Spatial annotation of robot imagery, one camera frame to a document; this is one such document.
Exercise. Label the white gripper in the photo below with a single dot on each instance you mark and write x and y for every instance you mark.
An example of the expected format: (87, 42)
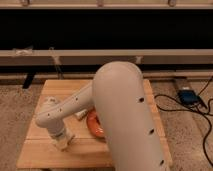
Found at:
(63, 136)

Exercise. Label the white sponge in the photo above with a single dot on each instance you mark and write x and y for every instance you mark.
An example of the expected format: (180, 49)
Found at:
(61, 146)

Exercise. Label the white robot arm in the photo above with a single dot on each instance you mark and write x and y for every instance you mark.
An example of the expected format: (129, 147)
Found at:
(117, 94)

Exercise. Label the wooden table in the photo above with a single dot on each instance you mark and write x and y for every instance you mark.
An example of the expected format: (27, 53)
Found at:
(85, 151)

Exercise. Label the orange-brown bowl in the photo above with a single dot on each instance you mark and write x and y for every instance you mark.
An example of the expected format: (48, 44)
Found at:
(93, 124)

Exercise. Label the dark blue power adapter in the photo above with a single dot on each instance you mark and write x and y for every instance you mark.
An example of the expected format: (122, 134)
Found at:
(188, 97)

